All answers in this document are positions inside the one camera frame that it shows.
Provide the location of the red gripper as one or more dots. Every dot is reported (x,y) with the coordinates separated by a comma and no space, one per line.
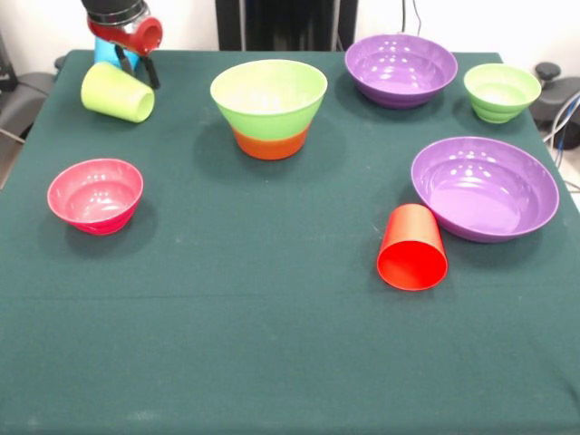
(145,38)

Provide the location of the red cup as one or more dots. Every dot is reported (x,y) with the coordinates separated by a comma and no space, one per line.
(412,267)

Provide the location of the large green bowl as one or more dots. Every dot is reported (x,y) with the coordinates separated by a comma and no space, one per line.
(267,99)

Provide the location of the black chair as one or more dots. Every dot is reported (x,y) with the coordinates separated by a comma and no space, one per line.
(559,97)
(22,102)

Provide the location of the dark green tablecloth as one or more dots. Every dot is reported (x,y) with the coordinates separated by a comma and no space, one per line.
(272,340)

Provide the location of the orange bowl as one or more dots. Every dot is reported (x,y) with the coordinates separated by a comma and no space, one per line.
(272,147)

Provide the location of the pink bowl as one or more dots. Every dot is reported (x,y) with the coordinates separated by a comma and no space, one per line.
(95,204)

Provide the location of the small green bowl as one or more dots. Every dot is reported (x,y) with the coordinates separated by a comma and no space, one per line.
(500,97)

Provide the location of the blue cup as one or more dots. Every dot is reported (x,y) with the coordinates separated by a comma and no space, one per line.
(106,52)

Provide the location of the purple bowl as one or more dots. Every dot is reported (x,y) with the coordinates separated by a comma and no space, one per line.
(485,195)
(399,68)

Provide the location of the yellow-green cup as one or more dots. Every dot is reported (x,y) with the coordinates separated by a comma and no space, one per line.
(118,97)

